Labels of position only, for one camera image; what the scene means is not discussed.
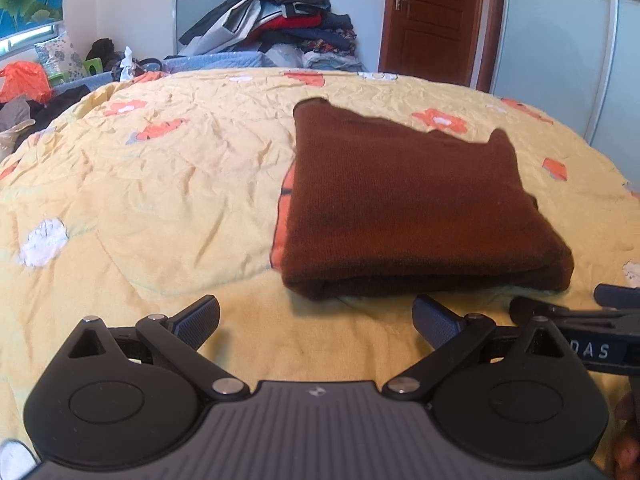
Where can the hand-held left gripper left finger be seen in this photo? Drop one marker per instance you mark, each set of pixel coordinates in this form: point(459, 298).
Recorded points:
point(197, 322)

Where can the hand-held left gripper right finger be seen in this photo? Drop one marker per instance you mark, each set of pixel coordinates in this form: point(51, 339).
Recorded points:
point(436, 321)

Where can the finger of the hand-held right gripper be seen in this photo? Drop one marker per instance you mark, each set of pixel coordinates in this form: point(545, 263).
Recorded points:
point(620, 296)
point(537, 307)

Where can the brown knit sweater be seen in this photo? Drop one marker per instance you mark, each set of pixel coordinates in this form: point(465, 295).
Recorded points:
point(410, 210)

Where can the pile of assorted clothes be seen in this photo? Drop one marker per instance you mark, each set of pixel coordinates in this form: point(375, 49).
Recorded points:
point(285, 15)

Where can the person's right hand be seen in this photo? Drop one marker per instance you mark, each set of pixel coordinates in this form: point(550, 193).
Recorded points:
point(629, 430)

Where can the yellow printed bed quilt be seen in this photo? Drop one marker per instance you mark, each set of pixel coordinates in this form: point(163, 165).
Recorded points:
point(150, 185)

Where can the blue quilted blanket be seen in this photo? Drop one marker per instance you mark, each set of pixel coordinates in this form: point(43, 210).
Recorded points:
point(210, 61)

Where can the white crumpled cloth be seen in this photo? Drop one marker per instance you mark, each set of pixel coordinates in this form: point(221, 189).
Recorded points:
point(125, 65)

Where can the white flower-print wardrobe door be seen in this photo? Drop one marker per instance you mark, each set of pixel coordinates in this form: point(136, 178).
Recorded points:
point(560, 35)

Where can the green plastic stool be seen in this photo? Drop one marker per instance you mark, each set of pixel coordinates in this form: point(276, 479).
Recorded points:
point(93, 66)

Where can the black garment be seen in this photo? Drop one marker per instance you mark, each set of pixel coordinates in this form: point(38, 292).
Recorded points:
point(102, 50)

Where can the orange cloth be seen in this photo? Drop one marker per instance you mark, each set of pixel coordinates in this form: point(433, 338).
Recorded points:
point(25, 82)

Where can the floral pillow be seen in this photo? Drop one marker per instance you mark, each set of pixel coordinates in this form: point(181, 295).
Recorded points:
point(62, 57)

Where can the brown wooden door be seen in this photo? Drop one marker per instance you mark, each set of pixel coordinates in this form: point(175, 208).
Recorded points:
point(432, 20)

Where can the grey framed panel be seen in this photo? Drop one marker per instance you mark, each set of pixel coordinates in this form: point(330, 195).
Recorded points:
point(200, 17)

